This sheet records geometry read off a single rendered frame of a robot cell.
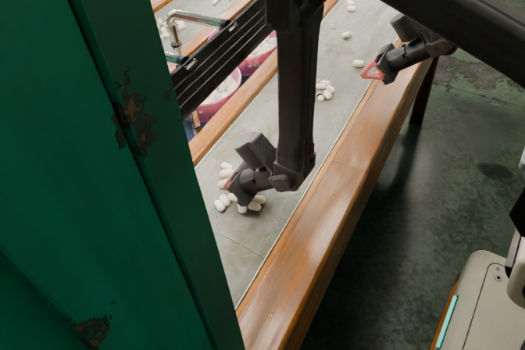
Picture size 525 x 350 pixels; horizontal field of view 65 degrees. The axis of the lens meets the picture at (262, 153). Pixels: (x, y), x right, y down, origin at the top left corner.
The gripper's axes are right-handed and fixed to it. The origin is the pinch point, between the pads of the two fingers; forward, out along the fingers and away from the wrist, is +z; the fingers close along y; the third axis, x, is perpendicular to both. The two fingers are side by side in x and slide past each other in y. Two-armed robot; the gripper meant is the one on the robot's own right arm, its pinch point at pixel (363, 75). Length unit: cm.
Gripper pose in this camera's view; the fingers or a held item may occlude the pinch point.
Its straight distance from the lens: 118.6
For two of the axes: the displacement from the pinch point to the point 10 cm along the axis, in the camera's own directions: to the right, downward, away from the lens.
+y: -4.7, 6.5, -5.9
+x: 6.2, 7.2, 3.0
